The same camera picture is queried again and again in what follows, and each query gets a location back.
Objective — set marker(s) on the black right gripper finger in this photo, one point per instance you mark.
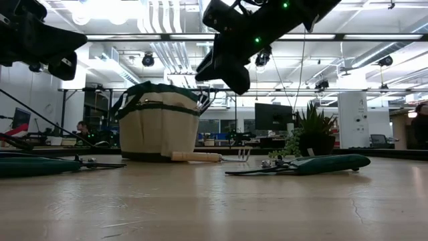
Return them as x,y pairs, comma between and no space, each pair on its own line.
222,15
227,73

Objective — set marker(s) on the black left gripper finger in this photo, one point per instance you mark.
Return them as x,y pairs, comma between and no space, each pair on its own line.
43,40
63,67

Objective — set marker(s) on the cream canvas green-trimmed gardening bag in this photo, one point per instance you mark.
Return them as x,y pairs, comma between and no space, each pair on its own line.
157,130

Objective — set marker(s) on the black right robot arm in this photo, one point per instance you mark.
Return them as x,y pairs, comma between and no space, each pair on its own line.
297,15

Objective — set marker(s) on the black computer monitor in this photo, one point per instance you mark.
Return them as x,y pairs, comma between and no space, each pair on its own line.
272,117

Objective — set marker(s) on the person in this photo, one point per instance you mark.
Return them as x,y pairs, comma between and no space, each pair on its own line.
421,127
82,129

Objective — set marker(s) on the small dark monitor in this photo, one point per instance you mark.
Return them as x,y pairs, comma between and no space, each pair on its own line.
21,118

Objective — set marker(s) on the red object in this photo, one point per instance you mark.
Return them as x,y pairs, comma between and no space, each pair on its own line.
18,130

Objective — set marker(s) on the black round ceiling spotlight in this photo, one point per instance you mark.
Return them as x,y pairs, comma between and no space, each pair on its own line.
321,84
148,60
385,61

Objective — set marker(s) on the potted succulent plant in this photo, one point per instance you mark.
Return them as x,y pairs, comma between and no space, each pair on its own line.
316,144

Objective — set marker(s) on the white pillar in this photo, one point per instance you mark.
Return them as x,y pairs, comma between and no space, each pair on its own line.
352,117

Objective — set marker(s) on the black office chair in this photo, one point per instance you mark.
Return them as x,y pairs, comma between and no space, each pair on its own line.
379,140

